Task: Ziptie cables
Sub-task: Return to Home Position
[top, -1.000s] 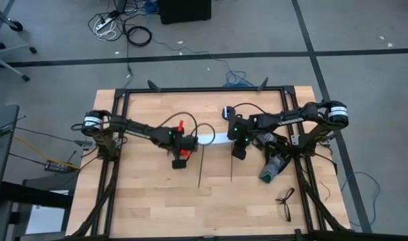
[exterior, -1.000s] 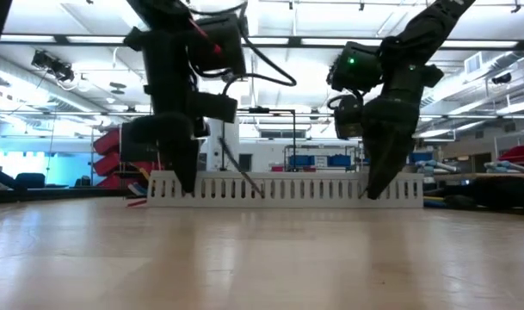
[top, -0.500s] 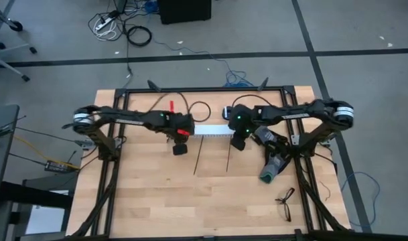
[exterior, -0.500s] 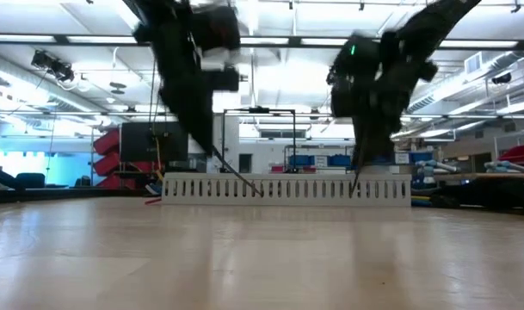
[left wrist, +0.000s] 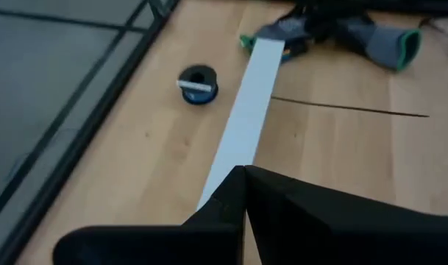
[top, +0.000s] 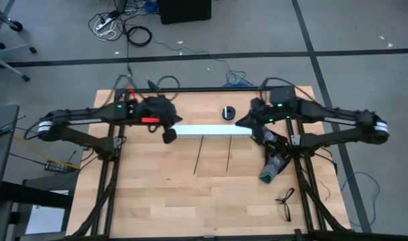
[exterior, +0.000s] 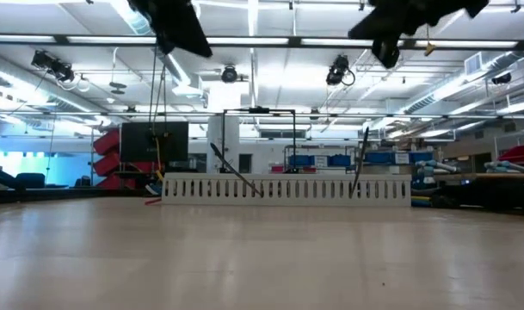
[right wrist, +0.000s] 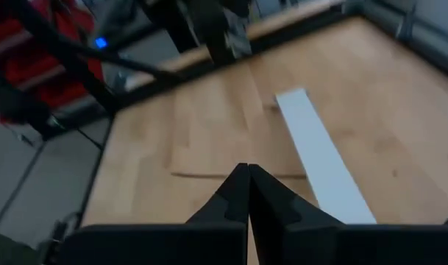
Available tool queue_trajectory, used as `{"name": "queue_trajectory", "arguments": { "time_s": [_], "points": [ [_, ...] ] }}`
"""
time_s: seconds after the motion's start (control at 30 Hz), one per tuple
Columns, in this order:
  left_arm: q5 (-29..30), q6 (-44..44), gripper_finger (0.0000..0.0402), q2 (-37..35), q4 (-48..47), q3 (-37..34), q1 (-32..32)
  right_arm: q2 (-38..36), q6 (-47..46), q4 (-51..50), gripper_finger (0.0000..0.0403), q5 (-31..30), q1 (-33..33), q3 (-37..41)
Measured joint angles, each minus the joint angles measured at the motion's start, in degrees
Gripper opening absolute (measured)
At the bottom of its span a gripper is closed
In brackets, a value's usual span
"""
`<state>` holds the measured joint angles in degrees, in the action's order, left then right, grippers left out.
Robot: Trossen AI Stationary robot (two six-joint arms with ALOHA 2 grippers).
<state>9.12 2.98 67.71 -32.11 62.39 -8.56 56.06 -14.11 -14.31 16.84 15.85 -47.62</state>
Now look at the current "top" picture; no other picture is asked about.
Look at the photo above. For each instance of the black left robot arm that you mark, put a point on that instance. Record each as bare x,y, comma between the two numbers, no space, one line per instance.
76,115

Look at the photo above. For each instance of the white power strip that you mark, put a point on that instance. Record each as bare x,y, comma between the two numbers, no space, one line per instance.
100,24

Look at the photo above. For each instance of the long black zip tie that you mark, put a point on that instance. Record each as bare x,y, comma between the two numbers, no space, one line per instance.
228,154
198,155

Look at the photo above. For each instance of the black-framed eyeglasses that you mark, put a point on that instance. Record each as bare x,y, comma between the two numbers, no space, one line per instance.
286,207

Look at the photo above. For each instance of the dark grey desk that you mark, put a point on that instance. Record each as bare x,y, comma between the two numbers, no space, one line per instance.
2,150

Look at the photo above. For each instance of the black power supply box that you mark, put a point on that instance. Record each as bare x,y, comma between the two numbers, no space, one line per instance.
58,166

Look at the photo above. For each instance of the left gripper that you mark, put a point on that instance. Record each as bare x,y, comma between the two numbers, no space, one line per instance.
160,112

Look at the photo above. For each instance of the black diagonal frame strut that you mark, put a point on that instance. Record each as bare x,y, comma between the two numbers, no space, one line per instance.
324,204
91,204

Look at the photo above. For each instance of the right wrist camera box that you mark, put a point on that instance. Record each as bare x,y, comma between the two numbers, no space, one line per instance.
282,95

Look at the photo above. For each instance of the black computer case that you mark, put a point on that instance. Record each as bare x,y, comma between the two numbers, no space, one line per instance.
183,11

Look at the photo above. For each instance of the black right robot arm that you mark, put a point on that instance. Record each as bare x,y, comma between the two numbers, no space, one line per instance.
341,117

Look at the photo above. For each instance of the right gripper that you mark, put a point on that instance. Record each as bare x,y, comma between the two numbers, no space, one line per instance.
264,112

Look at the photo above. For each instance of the small red clip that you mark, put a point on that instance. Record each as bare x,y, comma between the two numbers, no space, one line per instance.
132,94

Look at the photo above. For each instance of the silver metal frame bracket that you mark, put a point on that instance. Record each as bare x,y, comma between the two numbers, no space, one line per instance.
153,85
263,83
294,140

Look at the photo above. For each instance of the small black round object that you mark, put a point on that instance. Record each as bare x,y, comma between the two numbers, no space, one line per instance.
229,113

